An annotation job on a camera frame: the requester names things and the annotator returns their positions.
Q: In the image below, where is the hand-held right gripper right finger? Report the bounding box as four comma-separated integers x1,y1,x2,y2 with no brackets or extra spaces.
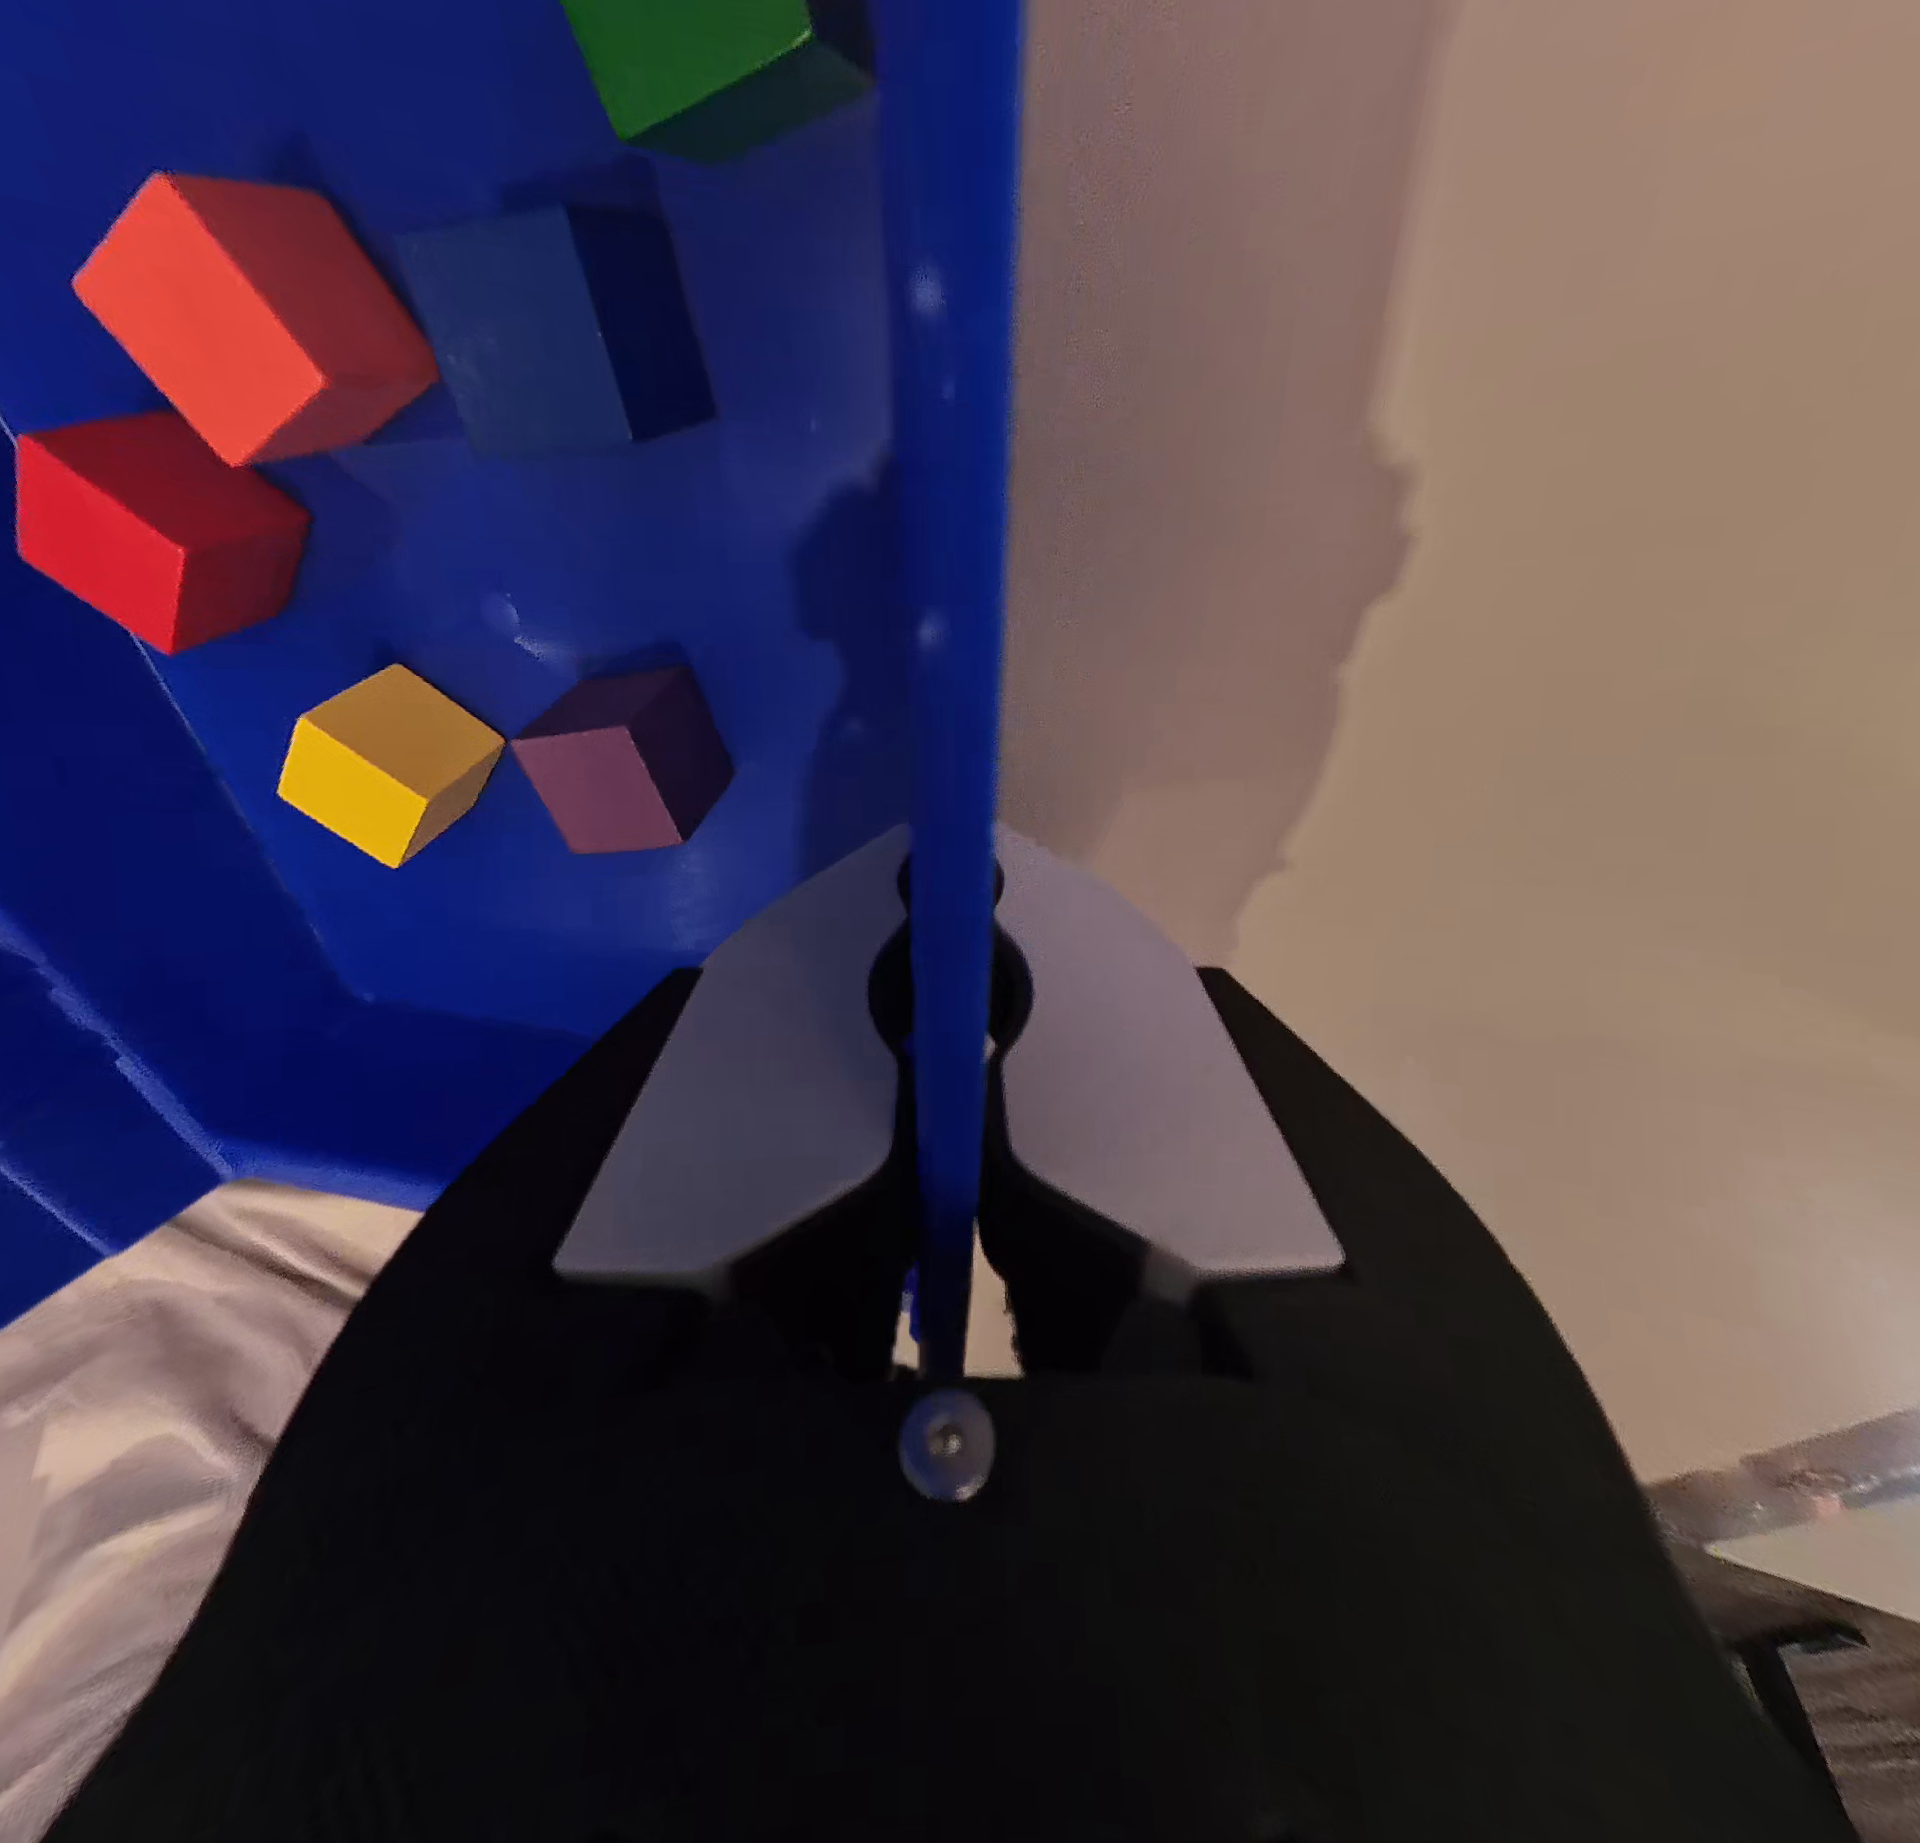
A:
981,828,1343,1297

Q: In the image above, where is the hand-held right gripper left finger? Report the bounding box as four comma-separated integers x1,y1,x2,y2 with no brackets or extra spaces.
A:
555,823,915,1297

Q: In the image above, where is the purple wooden cube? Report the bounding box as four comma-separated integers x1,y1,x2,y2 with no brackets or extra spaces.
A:
509,664,736,855

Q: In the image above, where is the yellow wooden cube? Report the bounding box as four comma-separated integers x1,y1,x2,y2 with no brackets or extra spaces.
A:
275,663,507,871

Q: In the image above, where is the blue plastic bin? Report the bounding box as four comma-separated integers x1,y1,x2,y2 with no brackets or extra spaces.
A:
0,0,1035,1382

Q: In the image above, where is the blue wooden cube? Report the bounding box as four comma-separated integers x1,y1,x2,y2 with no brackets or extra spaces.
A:
395,200,720,458

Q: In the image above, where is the red wooden cube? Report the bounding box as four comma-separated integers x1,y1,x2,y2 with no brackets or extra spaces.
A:
15,409,312,658

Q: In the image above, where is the orange wooden cube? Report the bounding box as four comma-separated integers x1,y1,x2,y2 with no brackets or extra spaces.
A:
72,170,439,467

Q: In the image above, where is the green wooden cube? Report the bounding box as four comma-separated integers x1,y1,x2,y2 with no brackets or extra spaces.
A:
530,0,873,164

